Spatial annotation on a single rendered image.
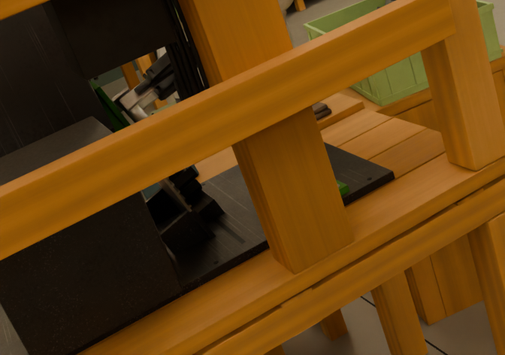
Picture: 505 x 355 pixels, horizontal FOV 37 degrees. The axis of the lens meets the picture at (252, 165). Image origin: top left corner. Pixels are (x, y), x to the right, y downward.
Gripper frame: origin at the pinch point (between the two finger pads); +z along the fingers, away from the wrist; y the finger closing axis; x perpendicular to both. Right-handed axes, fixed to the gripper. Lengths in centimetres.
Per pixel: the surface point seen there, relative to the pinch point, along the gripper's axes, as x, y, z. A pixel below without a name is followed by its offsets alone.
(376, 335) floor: 58, -127, -19
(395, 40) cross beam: 34, 20, -37
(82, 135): 6.2, 14.2, 13.7
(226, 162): 5.7, -44.6, -10.8
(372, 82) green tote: 8, -66, -62
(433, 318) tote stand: 67, -122, -36
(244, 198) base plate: 22.5, -26.1, -5.1
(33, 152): 2.2, 13.6, 22.3
